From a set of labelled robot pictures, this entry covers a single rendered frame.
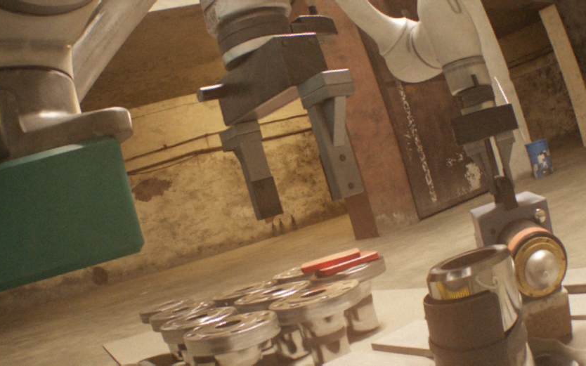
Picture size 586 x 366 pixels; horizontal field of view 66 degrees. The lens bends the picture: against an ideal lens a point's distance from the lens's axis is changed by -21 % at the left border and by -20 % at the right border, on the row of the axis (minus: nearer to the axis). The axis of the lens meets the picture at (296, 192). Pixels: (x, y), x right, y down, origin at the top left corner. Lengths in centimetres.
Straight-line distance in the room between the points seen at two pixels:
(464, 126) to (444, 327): 46
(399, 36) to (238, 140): 57
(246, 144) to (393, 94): 485
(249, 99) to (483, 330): 35
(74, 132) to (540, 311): 81
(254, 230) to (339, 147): 981
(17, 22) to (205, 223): 971
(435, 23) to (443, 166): 466
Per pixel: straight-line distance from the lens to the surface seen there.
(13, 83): 29
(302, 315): 144
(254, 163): 58
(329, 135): 47
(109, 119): 27
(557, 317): 95
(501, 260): 61
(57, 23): 31
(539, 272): 72
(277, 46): 48
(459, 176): 574
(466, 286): 60
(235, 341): 133
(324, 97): 45
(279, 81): 48
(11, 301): 955
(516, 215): 92
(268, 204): 58
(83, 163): 26
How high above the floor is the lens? 51
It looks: 1 degrees up
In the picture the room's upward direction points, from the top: 16 degrees counter-clockwise
